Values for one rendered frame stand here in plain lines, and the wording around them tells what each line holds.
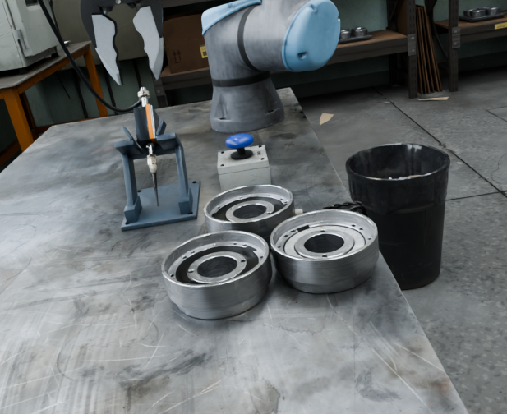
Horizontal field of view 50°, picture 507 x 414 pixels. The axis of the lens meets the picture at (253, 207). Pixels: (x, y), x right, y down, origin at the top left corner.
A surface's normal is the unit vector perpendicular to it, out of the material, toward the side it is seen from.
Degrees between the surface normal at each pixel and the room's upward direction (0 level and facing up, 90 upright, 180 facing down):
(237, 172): 90
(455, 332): 0
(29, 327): 0
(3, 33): 91
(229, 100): 73
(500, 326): 0
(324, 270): 90
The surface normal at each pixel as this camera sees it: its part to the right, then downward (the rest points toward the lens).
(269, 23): -0.70, 0.02
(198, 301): -0.27, 0.44
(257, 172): 0.05, 0.40
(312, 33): 0.74, 0.30
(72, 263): -0.15, -0.90
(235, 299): 0.35, 0.34
